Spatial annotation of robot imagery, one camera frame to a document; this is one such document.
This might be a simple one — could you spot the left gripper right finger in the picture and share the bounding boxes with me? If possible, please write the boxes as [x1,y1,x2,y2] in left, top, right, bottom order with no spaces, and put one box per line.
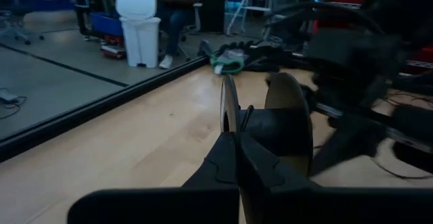
[238,132,321,224]

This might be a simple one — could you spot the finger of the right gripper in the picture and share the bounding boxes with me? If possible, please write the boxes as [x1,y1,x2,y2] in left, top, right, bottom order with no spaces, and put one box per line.
[392,141,433,175]
[311,114,388,177]

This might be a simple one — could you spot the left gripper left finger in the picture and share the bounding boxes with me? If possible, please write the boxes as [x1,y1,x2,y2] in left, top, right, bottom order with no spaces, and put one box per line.
[182,131,241,189]

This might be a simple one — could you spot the thin black cord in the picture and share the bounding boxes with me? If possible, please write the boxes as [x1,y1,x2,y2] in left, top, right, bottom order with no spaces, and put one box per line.
[313,88,433,181]

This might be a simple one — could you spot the black cord spool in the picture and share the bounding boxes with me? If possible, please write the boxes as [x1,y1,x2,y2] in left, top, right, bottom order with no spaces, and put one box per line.
[219,72,314,177]

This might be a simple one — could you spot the grey green work glove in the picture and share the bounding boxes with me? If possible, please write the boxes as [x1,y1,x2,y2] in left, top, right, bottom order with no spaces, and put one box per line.
[209,49,246,75]

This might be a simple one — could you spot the black partition panel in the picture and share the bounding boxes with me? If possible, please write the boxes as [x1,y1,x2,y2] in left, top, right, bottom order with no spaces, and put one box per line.
[199,0,227,32]

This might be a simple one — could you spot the white trash bin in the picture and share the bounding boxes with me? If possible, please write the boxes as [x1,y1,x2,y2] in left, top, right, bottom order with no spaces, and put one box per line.
[115,0,162,68]

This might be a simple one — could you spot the white office chair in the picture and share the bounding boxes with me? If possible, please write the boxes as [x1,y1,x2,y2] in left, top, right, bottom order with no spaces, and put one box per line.
[179,2,204,61]

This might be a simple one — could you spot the person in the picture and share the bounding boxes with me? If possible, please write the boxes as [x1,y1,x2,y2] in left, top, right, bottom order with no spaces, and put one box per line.
[154,0,201,70]

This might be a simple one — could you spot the red and white boxes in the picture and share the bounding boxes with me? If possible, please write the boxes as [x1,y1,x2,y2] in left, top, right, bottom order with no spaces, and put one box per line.
[100,34,128,60]

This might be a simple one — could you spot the blue plastic crate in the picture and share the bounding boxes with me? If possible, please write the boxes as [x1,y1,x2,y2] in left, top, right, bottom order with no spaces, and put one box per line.
[89,12,124,38]

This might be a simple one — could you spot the teal black chair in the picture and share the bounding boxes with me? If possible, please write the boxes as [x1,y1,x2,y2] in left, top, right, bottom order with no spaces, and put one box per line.
[72,0,92,38]

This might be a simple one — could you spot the grey power brick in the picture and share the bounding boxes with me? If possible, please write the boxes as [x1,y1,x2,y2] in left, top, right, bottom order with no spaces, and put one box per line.
[0,87,27,120]

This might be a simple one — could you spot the grey office chair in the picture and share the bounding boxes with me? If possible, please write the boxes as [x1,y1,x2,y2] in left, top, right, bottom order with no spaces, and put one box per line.
[0,0,45,45]

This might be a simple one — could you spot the metal wire shelf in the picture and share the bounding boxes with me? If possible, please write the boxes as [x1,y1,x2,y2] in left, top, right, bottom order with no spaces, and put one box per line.
[313,0,433,74]

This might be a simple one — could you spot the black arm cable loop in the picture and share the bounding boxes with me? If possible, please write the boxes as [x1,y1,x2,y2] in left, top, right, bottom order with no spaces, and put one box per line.
[263,0,386,37]

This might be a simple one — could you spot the white frame table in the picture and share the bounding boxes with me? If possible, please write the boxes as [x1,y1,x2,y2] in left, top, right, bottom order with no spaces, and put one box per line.
[225,0,271,37]

